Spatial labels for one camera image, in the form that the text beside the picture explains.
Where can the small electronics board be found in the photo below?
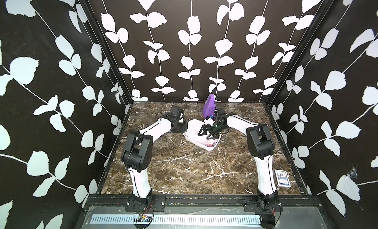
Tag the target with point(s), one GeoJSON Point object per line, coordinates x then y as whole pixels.
{"type": "Point", "coordinates": [143, 218]}

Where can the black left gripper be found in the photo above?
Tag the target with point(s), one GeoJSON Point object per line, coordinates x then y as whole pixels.
{"type": "Point", "coordinates": [184, 128]}

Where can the purple plastic object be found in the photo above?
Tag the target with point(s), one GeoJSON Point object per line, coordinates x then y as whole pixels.
{"type": "Point", "coordinates": [209, 107]}

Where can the white perforated cable duct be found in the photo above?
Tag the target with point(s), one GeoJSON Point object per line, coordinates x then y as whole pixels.
{"type": "Point", "coordinates": [179, 219]}

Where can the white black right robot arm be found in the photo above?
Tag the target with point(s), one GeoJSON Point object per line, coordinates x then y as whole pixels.
{"type": "Point", "coordinates": [260, 145]}

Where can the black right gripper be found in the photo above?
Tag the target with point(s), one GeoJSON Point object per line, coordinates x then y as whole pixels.
{"type": "Point", "coordinates": [204, 127]}

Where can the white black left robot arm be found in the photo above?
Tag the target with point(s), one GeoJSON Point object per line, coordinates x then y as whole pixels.
{"type": "Point", "coordinates": [137, 151]}

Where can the white plastic storage box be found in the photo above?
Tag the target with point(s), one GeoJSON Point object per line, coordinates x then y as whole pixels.
{"type": "Point", "coordinates": [208, 145]}

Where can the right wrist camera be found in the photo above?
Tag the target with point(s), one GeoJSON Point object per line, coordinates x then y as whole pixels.
{"type": "Point", "coordinates": [220, 113]}

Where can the blue playing card deck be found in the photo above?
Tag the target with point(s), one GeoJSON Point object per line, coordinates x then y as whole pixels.
{"type": "Point", "coordinates": [282, 178]}

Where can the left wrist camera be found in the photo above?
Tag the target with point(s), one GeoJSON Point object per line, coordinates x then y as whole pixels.
{"type": "Point", "coordinates": [176, 113]}

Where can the pink sticker sheet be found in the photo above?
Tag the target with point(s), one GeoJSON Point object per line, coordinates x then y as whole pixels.
{"type": "Point", "coordinates": [193, 129]}

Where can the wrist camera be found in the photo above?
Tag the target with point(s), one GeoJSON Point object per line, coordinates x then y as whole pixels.
{"type": "Point", "coordinates": [176, 113]}
{"type": "Point", "coordinates": [220, 113]}

